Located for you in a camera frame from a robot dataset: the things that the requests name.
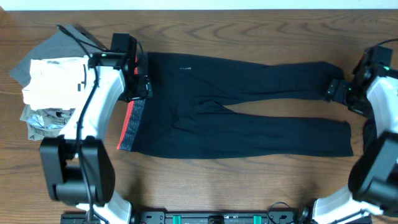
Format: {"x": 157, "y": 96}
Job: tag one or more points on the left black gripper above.
{"x": 142, "y": 84}

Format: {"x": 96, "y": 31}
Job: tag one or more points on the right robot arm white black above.
{"x": 372, "y": 185}

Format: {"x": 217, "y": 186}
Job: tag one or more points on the olive folded garment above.
{"x": 44, "y": 123}

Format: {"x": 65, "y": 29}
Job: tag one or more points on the white folded printed shirt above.
{"x": 56, "y": 83}

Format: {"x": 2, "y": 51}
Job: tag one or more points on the black garment pile right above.
{"x": 369, "y": 133}

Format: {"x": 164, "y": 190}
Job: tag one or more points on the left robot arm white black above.
{"x": 77, "y": 168}

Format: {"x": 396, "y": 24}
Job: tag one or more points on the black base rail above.
{"x": 283, "y": 217}

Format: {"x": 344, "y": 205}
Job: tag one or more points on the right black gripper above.
{"x": 337, "y": 89}

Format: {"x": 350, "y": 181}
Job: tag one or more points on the black leggings with red waistband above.
{"x": 188, "y": 116}

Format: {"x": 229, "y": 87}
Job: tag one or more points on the grey folded shirt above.
{"x": 57, "y": 46}

